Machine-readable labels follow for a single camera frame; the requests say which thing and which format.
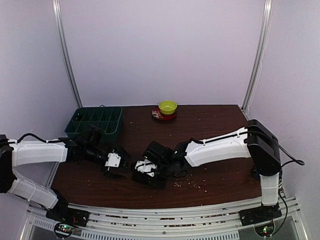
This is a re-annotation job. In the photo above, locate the black underwear beige waistband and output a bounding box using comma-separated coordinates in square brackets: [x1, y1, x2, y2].
[131, 170, 168, 190]

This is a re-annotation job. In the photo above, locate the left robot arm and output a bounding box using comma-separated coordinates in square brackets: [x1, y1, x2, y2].
[0, 133, 131, 222]

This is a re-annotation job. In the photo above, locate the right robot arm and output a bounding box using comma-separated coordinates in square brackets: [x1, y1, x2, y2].
[131, 119, 282, 221]

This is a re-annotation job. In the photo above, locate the green plastic divider tray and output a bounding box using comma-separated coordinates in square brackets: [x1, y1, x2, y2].
[64, 105, 123, 144]

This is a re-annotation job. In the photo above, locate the red floral plate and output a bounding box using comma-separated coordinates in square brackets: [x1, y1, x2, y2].
[151, 106, 177, 121]

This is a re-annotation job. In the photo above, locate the lime green plastic bowl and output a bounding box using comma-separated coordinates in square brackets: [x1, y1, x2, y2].
[158, 100, 178, 115]

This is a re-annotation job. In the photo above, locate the left controller board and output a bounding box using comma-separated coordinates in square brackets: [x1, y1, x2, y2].
[53, 222, 75, 238]

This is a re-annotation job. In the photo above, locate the controller board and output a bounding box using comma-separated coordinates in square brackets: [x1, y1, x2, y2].
[53, 222, 75, 238]
[254, 222, 275, 238]

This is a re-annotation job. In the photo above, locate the dark blue mug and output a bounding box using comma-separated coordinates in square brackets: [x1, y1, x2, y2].
[250, 166, 260, 180]

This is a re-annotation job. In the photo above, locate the right controller board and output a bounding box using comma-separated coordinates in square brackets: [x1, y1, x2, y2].
[254, 222, 275, 238]

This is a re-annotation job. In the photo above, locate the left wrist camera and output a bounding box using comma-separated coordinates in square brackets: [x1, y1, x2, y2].
[79, 124, 103, 146]

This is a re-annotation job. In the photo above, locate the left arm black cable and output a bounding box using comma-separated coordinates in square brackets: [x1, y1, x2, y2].
[14, 133, 68, 145]

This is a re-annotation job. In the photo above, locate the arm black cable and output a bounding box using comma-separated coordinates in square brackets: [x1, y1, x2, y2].
[247, 129, 306, 168]
[14, 133, 68, 145]

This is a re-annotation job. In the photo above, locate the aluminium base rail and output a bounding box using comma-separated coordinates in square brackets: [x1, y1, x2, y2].
[18, 192, 312, 240]

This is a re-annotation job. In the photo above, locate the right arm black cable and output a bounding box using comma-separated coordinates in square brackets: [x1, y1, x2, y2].
[247, 129, 306, 168]

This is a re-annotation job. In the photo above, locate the aluminium frame post left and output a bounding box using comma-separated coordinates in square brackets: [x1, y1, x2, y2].
[52, 0, 83, 108]

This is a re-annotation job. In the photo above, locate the aluminium frame post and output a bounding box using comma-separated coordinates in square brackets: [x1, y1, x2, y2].
[52, 0, 83, 108]
[241, 0, 274, 115]

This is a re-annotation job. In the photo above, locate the aluminium frame post right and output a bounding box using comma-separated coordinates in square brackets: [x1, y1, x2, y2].
[241, 0, 274, 115]

